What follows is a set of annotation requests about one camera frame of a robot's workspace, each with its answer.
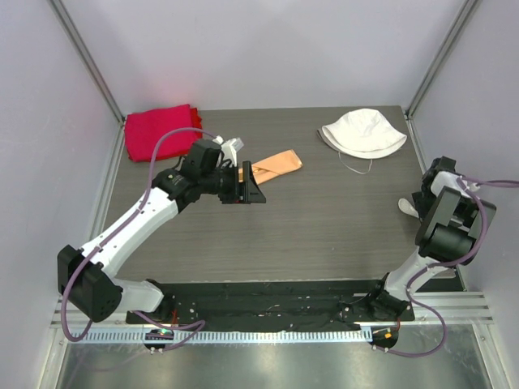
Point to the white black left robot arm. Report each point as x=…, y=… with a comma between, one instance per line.
x=88, y=274

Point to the aluminium frame rail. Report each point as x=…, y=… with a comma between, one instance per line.
x=454, y=308

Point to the red folded cloth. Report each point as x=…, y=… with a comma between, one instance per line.
x=143, y=131

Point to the beige satin napkin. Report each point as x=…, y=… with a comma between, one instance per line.
x=275, y=166

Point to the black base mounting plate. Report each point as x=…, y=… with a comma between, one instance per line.
x=303, y=306

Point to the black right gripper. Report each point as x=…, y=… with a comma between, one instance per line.
x=419, y=205

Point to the white bucket hat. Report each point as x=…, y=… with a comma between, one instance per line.
x=364, y=134

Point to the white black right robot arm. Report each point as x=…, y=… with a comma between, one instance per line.
x=454, y=222

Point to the white ceramic spoon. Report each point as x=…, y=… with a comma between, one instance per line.
x=407, y=208

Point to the white slotted cable duct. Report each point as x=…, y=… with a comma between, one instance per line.
x=148, y=335

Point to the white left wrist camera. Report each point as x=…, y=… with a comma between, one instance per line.
x=229, y=149

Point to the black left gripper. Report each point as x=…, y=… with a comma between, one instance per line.
x=250, y=192

